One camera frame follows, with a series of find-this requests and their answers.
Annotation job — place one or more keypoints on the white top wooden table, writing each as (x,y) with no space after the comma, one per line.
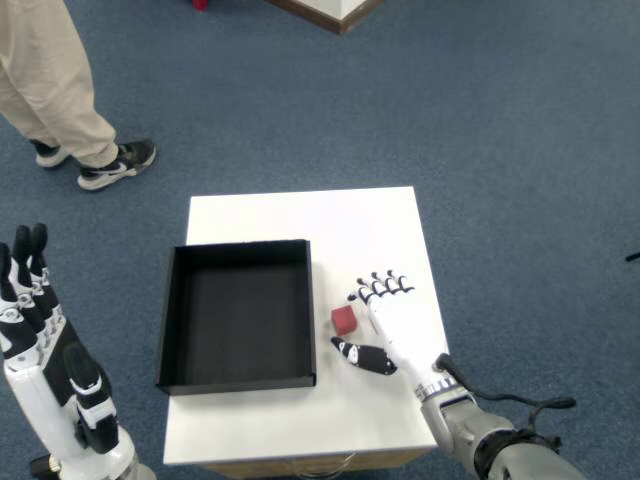
(300,215)

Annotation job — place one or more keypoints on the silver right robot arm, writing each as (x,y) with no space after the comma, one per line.
(455,425)

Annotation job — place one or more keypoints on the black white sneaker with swoosh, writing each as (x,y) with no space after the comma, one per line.
(115,170)

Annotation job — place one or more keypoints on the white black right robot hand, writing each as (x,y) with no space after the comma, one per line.
(405,325)

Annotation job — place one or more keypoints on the red cube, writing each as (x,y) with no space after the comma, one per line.
(344,320)

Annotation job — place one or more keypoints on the white cabinet with wooden base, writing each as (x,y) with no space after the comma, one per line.
(330,7)

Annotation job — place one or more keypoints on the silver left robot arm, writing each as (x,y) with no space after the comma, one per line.
(140,470)

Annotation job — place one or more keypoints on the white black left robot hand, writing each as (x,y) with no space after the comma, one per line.
(40,405)

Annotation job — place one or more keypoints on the small red object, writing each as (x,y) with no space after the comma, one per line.
(201,4)

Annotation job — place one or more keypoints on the black open box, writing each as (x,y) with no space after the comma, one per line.
(240,320)

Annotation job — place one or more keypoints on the beige trousers of person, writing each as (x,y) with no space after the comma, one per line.
(45,75)

